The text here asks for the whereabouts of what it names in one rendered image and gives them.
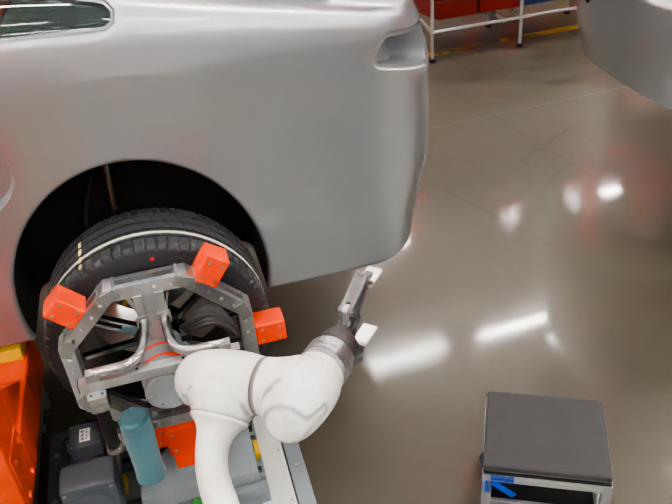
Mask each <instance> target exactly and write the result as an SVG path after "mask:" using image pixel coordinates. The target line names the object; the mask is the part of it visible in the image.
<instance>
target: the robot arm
mask: <svg viewBox="0 0 672 504"><path fill-rule="evenodd" d="M381 273H382V269H380V268H376V267H372V266H368V267H367V268H366V269H365V271H364V272H361V271H356V272H355V274H354V277H353V279H352V281H351V284H350V286H349V288H348V290H347V293H346V295H345V297H344V300H343V302H342V303H341V305H340V306H339V308H338V312H339V313H342V314H341V317H340V320H339V322H337V324H336V326H334V327H331V328H328V329H326V330H325V331H324V332H323V333H322V335H321V336H319V337H317V338H315V339H313V340H312V341H311V343H310V344H309V345H308V347H307V348H306V349H305V350H304V351H303V352H302V353H301V355H294V356H288V357H267V356H262V355H259V354H256V353H253V352H247V351H241V350H232V349H209V350H202V351H198V352H195V353H193V354H190V355H189V356H187V357H186V358H185V359H184V360H183V361H182V362H181V363H180V365H179V366H178V368H177V370H176V373H175V378H174V383H175V390H176V392H177V394H178V396H179V397H180V399H181V400H182V401H183V402H184V403H185V404H186V405H189V406H190V408H191V411H190V415H191V416H192V418H193V419H194V421H195V424H196V429H197V434H196V444H195V471H196V478H197V483H198V488H199V492H200V495H201V499H202V502H203V504H240V503H239V500H238V497H237V495H236V492H235V489H234V486H233V484H232V481H231V477H230V474H229V468H228V455H229V450H230V446H231V444H232V442H233V440H234V438H235V437H236V435H238V434H239V433H240V432H241V431H243V430H245V429H247V428H248V426H249V423H250V422H251V421H252V419H253V418H255V417H256V416H260V417H261V420H262V424H263V426H264V429H265V430H266V432H267V433H268V434H269V435H270V436H271V437H273V438H274V439H276V440H278V441H280V442H283V443H297V442H300V441H302V440H304V439H305V438H307V437H308V436H309V435H311V434H312V433H313V432H314V431H315V430H316V429H317V428H318V427H319V426H320V425H321V424H322V423H323V422H324V421H325V419H326V418H327V417H328V415H329V414H330V413H331V411H332V410H333V408H334V406H335V404H336V402H337V400H338V398H339V396H340V392H341V387H342V386H343V385H344V383H345V381H346V379H347V378H348V376H349V375H350V373H351V371H352V370H353V365H355V364H358V363H360V362H361V361H362V360H363V356H361V353H363V352H364V346H366V345H367V344H368V342H369V341H370V339H371V338H372V336H373V334H374V333H375V331H376V330H377V326H374V325H370V324H367V323H363V325H362V326H361V328H360V329H359V331H358V329H357V327H358V324H359V321H360V318H361V316H360V314H359V313H360V310H361V307H362V304H363V301H364V298H365V295H366V292H367V289H368V288H371V286H372V285H373V284H374V282H375V281H376V280H377V278H378V277H379V275H380V274H381ZM349 316H351V317H355V318H356V319H355V321H354V320H352V319H349ZM357 331H358V332H357Z"/></svg>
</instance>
